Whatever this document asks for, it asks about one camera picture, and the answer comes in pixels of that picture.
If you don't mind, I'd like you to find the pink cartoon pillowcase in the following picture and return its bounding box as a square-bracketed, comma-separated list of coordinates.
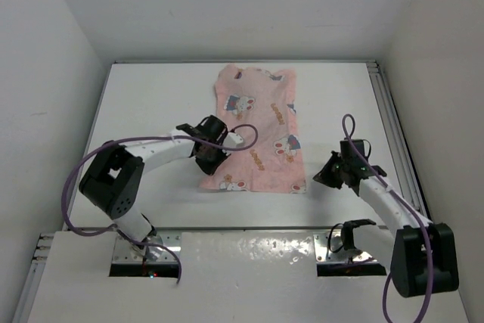
[200, 64, 306, 194]

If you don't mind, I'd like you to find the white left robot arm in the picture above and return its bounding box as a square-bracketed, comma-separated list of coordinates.
[79, 116, 244, 242]

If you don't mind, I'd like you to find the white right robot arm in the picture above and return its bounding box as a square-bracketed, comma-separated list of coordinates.
[313, 139, 459, 297]

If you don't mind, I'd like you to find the white front cover panel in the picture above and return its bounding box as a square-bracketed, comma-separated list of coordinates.
[11, 228, 470, 323]

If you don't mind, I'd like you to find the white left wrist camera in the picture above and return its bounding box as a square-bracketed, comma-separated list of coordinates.
[223, 132, 245, 149]

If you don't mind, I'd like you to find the aluminium table edge rail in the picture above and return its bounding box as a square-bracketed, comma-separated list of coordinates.
[366, 61, 429, 217]

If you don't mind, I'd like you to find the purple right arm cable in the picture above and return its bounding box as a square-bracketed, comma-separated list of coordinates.
[341, 113, 436, 323]

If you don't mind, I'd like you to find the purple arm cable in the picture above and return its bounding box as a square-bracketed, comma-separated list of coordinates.
[341, 113, 436, 323]
[60, 123, 259, 285]

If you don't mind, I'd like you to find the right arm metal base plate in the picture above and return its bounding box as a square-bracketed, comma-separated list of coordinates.
[313, 229, 378, 265]

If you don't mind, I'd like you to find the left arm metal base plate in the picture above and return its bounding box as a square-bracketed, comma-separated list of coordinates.
[112, 232, 182, 265]

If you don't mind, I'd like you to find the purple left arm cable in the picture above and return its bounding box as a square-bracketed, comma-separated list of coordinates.
[60, 123, 259, 285]

